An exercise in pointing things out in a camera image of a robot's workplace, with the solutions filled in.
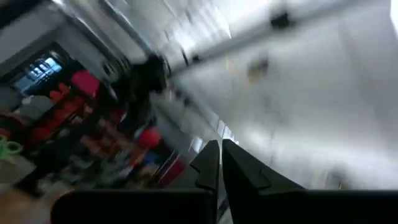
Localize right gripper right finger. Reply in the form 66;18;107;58
221;139;398;224

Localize parts rack with small bins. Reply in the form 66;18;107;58
0;70;187;189

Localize green handled scissors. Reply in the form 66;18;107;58
0;135;24;161

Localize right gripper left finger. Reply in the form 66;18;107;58
50;139;221;224

